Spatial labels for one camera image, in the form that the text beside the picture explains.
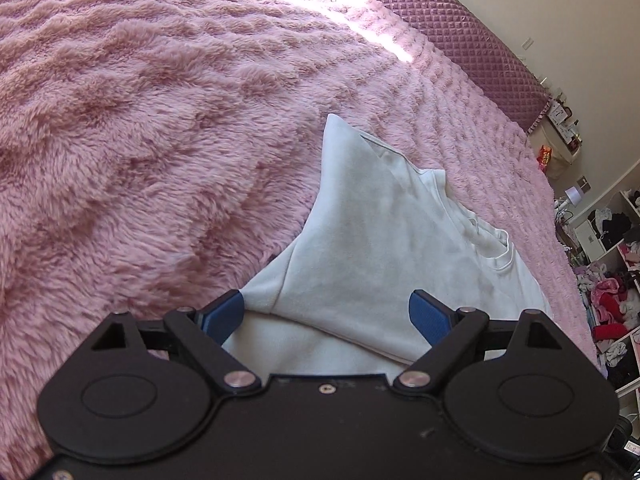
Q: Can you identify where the white printed t-shirt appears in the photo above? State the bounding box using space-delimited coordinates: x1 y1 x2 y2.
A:
226 115 549 377

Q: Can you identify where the cluttered clothes shelf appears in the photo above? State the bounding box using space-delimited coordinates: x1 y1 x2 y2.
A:
554 190 639 438

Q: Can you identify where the white table lamp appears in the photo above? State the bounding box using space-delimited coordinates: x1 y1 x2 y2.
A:
554 186 582 210

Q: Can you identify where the pink fluffy blanket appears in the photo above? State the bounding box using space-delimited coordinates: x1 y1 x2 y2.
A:
1 0 596 479

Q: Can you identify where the red snack bag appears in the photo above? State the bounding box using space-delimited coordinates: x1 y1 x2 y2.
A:
536 144 552 174

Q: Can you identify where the purple quilted headboard cushion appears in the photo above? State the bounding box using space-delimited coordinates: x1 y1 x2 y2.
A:
378 0 551 133

